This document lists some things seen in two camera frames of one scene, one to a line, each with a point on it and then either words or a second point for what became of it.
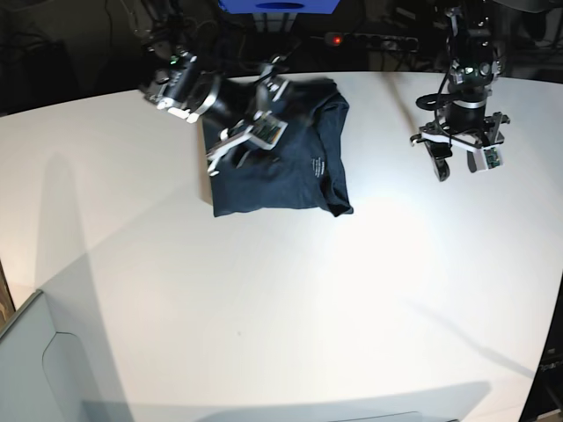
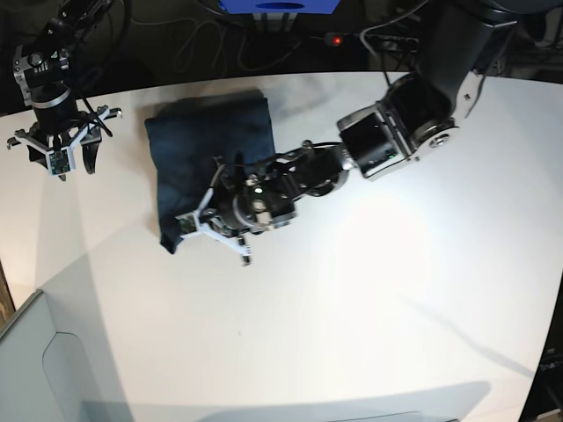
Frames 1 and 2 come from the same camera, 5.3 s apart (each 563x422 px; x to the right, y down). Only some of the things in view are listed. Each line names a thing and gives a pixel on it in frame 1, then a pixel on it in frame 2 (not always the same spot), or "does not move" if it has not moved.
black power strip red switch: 372,41 does not move
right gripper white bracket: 265,133 → 90,147
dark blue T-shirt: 303,170 → 185,138
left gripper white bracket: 486,156 → 215,233
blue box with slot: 279,6 does not move
